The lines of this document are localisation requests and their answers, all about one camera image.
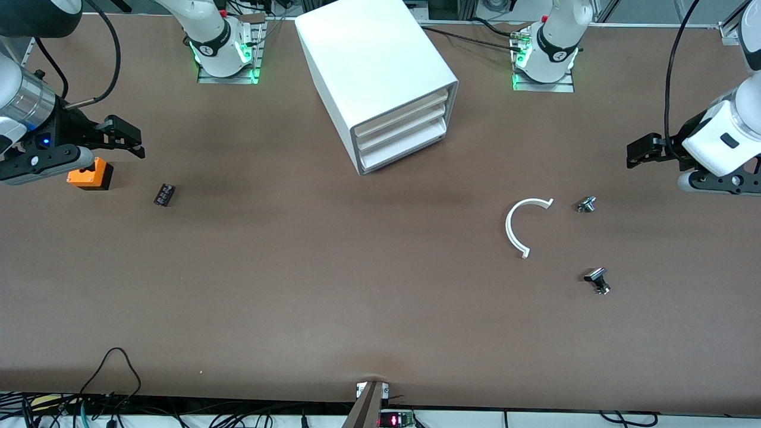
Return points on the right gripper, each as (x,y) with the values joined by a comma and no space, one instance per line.
(70,129)

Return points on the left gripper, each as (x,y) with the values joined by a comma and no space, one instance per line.
(679,142)

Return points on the white drawer cabinet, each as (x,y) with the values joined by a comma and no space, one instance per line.
(368,53)

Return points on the orange box with hole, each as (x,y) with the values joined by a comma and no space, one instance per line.
(98,177)

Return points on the small black terminal block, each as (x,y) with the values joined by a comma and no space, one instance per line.
(164,195)

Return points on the small silver knob part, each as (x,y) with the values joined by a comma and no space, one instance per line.
(586,204)

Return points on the white curved plastic strip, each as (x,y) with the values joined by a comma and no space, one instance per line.
(508,227)

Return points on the device with red display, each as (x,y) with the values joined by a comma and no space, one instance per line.
(395,420)

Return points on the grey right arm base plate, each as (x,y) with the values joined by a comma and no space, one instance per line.
(208,79)

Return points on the grey left arm base plate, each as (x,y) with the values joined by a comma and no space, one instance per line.
(565,88)

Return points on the aluminium frame profile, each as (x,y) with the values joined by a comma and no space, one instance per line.
(726,32)

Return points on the silver post bracket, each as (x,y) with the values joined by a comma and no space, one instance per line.
(359,389)

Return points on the brown camera post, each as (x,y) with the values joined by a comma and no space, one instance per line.
(365,410)

